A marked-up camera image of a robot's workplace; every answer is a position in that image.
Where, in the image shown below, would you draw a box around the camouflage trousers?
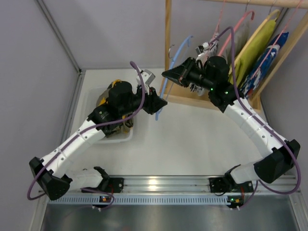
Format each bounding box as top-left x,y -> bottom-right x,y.
96,79 -> 133,138

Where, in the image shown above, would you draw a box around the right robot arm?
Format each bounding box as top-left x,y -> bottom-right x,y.
162,56 -> 301,195

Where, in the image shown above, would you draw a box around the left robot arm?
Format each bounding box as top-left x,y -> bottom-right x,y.
29,80 -> 167,200

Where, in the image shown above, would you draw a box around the white black printed trousers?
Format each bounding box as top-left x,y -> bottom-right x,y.
189,41 -> 218,96

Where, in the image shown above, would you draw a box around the grey trousers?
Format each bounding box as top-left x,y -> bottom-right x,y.
222,21 -> 250,65

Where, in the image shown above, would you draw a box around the blue white red trousers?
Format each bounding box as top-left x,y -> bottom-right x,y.
240,32 -> 289,98

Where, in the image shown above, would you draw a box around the lime green trousers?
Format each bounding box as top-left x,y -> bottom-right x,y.
235,19 -> 276,87

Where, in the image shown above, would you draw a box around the pink padded hanger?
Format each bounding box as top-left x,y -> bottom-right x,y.
218,11 -> 255,56

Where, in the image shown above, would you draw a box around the wooden hanger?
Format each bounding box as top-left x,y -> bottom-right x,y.
234,9 -> 281,64

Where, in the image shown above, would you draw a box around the pink hanger under blue trousers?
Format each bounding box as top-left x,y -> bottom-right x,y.
251,0 -> 305,78

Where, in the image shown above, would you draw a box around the wooden clothes rack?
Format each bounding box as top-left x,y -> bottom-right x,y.
165,0 -> 308,112

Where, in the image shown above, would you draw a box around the clear plastic basket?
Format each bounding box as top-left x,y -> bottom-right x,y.
79,85 -> 133,144

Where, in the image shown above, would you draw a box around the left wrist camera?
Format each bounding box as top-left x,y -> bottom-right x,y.
137,69 -> 155,86

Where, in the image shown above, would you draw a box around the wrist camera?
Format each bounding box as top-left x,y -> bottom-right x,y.
137,69 -> 155,86
195,42 -> 209,56

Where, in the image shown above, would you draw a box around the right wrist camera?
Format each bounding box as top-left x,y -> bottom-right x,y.
195,42 -> 209,56

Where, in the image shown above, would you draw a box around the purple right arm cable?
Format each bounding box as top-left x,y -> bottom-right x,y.
208,26 -> 303,209

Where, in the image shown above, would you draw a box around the pink wire hanger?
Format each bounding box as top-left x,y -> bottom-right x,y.
209,0 -> 226,51

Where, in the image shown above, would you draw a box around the aluminium rail base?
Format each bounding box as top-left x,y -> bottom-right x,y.
39,174 -> 301,194

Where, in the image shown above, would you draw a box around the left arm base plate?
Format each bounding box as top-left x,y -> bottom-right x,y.
100,177 -> 124,194

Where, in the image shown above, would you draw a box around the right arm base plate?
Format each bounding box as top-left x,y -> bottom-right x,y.
209,177 -> 241,193

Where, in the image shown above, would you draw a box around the grey slotted cable duct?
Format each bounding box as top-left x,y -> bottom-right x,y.
49,193 -> 243,206

